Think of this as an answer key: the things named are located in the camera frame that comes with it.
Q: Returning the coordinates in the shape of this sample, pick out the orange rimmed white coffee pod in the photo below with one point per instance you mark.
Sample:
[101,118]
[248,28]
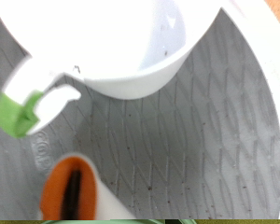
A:
[109,205]

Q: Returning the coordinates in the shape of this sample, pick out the white two-tier turntable stand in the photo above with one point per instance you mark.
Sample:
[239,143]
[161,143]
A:
[193,140]

